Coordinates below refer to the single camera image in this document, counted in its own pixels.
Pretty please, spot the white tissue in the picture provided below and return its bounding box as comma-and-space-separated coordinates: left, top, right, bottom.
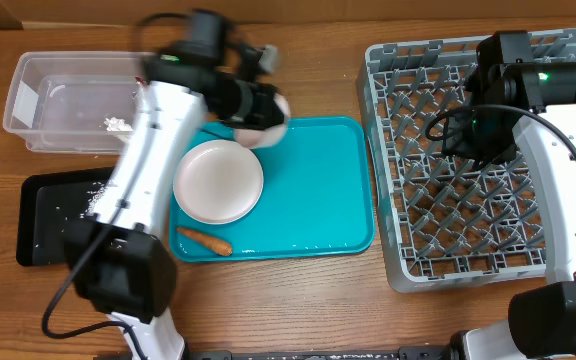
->
104, 117, 133, 132

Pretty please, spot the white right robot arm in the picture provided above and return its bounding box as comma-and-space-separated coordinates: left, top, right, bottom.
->
452, 104, 576, 359

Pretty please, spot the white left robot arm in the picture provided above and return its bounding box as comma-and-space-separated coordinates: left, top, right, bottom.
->
63, 80, 290, 359

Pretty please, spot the pink plate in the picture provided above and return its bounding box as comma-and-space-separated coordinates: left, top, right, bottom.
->
173, 140, 264, 225

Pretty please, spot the grey dish rack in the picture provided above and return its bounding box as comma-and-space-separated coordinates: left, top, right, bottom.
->
357, 28, 576, 292

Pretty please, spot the teal plastic tray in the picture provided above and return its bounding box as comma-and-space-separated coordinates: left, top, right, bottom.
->
169, 116, 375, 263

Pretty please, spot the orange carrot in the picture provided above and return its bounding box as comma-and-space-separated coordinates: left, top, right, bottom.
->
176, 227, 233, 257

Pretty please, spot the clear plastic bin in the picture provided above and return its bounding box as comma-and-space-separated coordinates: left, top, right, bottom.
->
3, 51, 142, 154

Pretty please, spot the black tray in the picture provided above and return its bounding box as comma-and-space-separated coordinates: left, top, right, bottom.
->
16, 167, 113, 267

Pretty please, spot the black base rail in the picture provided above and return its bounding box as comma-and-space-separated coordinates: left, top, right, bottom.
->
182, 345, 462, 360

